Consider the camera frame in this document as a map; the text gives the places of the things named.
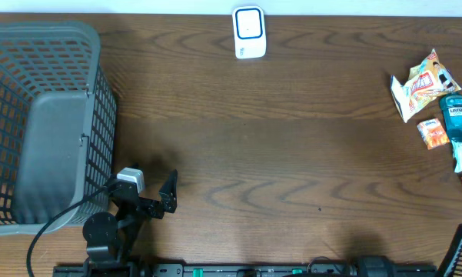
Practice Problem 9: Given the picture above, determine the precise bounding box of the teal Listerine mouthwash bottle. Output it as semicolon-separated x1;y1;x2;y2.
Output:
440;92;462;142

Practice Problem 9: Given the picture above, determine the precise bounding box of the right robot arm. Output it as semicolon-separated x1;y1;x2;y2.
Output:
357;224;462;277

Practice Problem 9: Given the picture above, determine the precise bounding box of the small orange snack packet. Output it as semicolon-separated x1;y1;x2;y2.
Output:
417;118;450;150

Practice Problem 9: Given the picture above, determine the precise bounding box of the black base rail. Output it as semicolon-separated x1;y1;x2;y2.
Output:
52;262;440;277

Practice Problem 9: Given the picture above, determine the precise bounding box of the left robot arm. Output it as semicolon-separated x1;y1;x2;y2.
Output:
82;168;178;276

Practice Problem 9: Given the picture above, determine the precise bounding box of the yellow snack bag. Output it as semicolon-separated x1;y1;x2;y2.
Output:
390;48;462;123

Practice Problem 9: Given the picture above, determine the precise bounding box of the white barcode scanner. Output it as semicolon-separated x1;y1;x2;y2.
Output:
231;5;267;59

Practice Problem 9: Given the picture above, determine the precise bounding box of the grey plastic shopping basket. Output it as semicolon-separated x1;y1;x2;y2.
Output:
0;22;117;235

